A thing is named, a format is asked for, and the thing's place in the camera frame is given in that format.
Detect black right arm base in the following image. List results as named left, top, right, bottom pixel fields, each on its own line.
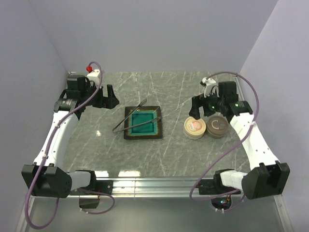
left=197, top=179, right=241, bottom=211

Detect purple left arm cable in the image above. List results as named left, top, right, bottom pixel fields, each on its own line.
left=24, top=62, right=115, bottom=229

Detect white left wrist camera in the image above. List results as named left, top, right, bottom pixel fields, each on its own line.
left=86, top=69, right=101, bottom=86

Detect teal square ceramic plate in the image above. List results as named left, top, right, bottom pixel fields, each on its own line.
left=124, top=106, right=163, bottom=140

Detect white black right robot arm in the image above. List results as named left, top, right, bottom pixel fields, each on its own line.
left=189, top=78, right=290, bottom=200

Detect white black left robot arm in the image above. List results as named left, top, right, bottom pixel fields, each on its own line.
left=21, top=69, right=119, bottom=198

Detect aluminium rail frame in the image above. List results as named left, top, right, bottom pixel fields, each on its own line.
left=28, top=176, right=293, bottom=232

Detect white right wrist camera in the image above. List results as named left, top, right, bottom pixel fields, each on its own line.
left=200, top=77, right=217, bottom=98

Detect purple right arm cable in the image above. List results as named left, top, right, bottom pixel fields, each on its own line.
left=189, top=71, right=260, bottom=213

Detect white red-rimmed steel container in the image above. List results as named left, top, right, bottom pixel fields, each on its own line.
left=183, top=128, right=205, bottom=140

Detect brown round lid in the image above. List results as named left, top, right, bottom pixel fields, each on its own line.
left=207, top=116, right=228, bottom=130

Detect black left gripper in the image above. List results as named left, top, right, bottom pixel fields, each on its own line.
left=81, top=82, right=119, bottom=109

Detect cream round lid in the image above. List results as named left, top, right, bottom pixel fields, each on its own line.
left=184, top=116, right=206, bottom=131

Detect brown-rimmed steel container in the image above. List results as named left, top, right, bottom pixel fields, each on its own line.
left=206, top=128, right=228, bottom=139

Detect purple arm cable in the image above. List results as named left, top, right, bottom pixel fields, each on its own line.
left=24, top=62, right=115, bottom=229
left=189, top=71, right=260, bottom=213

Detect steel serving tongs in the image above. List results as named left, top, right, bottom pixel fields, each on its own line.
left=112, top=99, right=161, bottom=136

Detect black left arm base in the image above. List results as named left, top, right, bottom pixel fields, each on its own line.
left=69, top=180, right=113, bottom=210

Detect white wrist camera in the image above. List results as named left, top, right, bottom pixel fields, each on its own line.
left=200, top=77, right=217, bottom=98
left=86, top=69, right=101, bottom=86

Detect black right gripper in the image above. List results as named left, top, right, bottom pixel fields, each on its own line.
left=189, top=88, right=225, bottom=120

